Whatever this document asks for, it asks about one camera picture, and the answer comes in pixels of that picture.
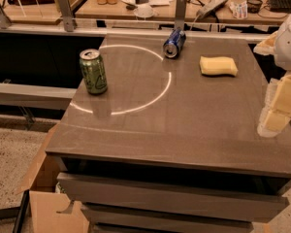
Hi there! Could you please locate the blue pepsi can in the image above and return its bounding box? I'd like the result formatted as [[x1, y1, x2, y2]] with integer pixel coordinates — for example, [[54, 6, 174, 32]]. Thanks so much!
[[163, 28, 186, 58]]

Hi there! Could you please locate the metal bracket middle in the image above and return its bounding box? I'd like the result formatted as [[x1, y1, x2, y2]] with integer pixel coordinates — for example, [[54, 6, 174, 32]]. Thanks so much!
[[57, 0, 76, 32]]

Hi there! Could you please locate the cardboard box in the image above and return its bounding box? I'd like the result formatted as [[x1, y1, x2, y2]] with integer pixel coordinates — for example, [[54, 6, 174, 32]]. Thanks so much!
[[17, 125, 89, 233]]

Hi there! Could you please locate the white printed packet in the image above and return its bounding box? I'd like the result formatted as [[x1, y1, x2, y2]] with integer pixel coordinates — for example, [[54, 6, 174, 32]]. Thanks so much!
[[229, 2, 247, 19]]

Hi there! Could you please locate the green soda can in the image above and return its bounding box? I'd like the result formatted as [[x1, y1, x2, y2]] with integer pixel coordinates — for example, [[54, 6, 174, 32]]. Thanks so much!
[[80, 49, 108, 95]]

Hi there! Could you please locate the metal bracket right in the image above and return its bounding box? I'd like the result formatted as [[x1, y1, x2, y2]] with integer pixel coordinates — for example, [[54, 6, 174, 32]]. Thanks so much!
[[174, 0, 187, 29]]

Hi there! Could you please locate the grey power strip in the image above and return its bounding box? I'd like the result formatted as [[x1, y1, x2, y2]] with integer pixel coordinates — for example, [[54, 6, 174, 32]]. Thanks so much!
[[196, 0, 228, 19]]

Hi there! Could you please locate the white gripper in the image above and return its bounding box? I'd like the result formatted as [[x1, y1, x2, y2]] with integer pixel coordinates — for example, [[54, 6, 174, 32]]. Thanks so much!
[[253, 14, 291, 138]]

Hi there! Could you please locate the white face mask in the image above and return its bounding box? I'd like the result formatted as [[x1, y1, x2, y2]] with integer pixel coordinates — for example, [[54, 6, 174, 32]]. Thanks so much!
[[134, 4, 155, 18]]

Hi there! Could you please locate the grey drawer cabinet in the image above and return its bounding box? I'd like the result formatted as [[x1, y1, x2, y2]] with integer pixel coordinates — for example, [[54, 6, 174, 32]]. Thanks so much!
[[47, 35, 291, 233]]

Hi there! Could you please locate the yellow sponge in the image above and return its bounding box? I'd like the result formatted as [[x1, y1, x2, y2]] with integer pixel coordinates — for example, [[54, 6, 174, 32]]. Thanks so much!
[[200, 56, 238, 77]]

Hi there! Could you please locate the small black bowl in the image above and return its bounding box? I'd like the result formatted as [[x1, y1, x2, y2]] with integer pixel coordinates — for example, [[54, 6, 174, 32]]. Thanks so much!
[[246, 0, 263, 14]]

